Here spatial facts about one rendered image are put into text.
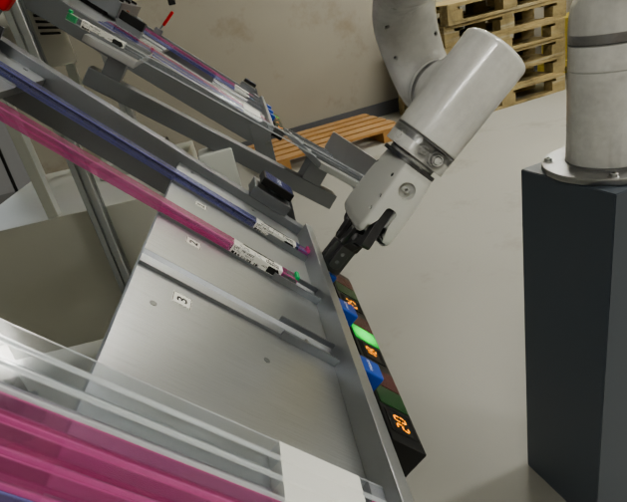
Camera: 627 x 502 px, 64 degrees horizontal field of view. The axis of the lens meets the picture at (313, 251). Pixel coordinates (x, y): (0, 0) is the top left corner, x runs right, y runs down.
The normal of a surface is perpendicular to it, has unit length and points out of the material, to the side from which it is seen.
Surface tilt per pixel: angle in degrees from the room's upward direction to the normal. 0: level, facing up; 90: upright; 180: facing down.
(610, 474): 90
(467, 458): 0
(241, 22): 90
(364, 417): 43
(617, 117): 90
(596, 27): 89
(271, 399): 48
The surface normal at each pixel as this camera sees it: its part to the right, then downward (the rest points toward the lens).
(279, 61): 0.37, 0.33
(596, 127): -0.68, 0.44
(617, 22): -0.42, 0.46
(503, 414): -0.20, -0.88
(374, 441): -0.80, -0.49
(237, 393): 0.58, -0.77
